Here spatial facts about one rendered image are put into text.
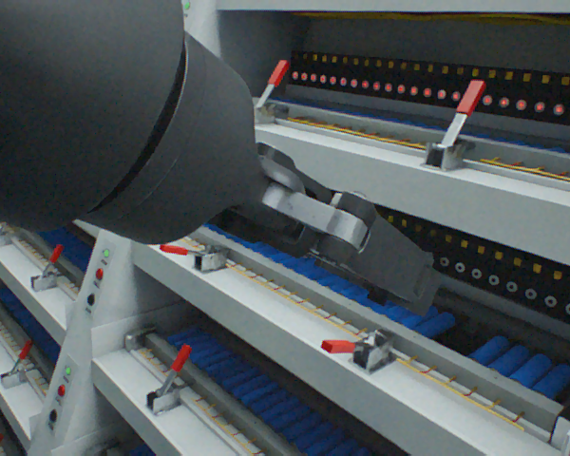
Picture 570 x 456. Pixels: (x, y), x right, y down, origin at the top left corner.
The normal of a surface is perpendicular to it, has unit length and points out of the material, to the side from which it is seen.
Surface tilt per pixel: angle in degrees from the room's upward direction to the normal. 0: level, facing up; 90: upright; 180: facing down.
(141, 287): 90
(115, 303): 90
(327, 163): 111
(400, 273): 91
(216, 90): 59
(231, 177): 93
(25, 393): 20
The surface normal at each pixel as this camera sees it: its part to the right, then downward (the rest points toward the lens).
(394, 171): -0.73, 0.17
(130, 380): 0.08, -0.94
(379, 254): 0.72, 0.31
